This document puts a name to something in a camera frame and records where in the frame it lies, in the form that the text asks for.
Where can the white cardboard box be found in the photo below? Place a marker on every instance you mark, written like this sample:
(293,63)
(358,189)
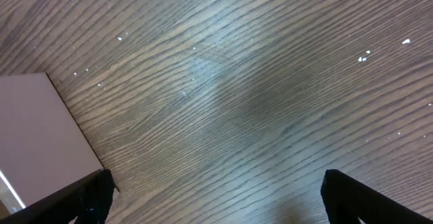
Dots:
(42,148)

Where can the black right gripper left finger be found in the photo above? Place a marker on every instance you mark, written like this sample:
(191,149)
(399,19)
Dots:
(86,201)

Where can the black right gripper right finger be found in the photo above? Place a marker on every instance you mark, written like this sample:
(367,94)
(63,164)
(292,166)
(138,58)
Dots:
(348,201)

